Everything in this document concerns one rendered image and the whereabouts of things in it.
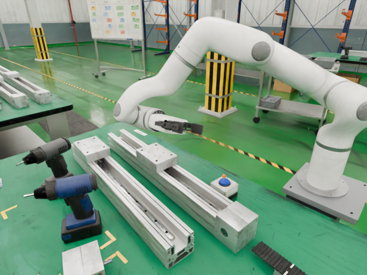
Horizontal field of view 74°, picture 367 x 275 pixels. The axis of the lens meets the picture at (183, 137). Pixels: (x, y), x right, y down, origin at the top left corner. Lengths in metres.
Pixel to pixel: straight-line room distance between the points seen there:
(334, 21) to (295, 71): 7.45
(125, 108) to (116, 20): 5.66
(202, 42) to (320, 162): 0.64
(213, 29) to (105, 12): 5.90
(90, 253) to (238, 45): 0.70
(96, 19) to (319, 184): 6.30
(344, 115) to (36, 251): 1.06
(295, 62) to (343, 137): 0.33
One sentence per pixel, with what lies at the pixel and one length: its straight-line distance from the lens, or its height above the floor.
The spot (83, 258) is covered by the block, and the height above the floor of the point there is 0.87.
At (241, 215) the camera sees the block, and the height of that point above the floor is 0.87.
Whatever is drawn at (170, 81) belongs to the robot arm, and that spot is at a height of 1.24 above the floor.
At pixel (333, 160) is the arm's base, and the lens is 1.07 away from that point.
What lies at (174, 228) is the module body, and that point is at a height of 0.85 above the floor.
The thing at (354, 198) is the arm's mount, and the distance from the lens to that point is 1.17.
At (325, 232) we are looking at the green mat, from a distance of 1.00.
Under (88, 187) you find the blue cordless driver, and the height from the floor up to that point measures 0.97.
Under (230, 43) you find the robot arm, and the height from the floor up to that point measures 1.36.
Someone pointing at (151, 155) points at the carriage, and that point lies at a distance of 1.05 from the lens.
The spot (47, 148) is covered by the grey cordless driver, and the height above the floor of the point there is 0.99.
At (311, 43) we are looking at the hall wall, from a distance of 8.46.
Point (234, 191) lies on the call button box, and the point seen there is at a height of 0.81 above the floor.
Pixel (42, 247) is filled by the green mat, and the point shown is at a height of 0.78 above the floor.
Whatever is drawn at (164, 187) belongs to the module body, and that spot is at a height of 0.81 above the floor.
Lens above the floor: 1.43
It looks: 26 degrees down
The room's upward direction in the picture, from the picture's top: straight up
